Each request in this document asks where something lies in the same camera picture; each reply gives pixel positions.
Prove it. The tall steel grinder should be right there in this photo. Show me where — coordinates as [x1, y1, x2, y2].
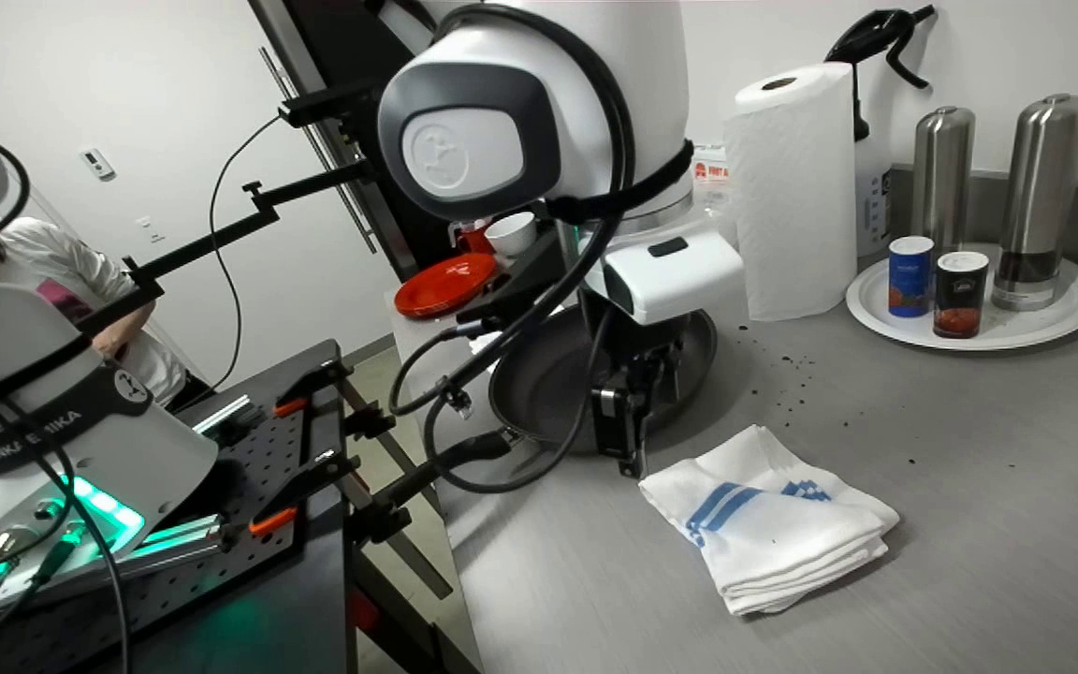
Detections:
[915, 103, 979, 248]
[993, 92, 1078, 309]

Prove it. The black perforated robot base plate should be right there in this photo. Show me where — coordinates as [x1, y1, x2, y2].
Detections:
[0, 340, 345, 674]

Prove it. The white towel with blue stripes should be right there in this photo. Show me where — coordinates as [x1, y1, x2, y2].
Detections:
[639, 424, 900, 616]

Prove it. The white round plate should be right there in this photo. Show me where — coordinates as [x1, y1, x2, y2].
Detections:
[843, 249, 1078, 357]

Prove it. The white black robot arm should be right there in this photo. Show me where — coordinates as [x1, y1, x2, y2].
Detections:
[380, 0, 740, 472]

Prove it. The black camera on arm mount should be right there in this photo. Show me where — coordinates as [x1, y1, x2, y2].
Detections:
[279, 85, 374, 128]

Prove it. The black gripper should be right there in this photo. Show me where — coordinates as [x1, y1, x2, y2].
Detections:
[592, 309, 716, 478]

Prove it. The tall steel grinder right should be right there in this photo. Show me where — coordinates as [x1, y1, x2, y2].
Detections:
[993, 92, 1078, 309]

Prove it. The dark spice jar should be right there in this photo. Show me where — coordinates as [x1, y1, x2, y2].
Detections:
[931, 249, 993, 335]

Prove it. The white paper towel roll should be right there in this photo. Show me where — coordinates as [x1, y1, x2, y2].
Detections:
[727, 65, 859, 320]

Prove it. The spray bottle with black trigger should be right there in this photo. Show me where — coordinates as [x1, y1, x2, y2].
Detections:
[827, 5, 938, 262]

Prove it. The blue label spice jar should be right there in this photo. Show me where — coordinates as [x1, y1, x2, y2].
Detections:
[889, 237, 938, 317]

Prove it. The tall steel grinder left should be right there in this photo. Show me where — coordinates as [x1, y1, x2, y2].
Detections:
[915, 103, 979, 248]

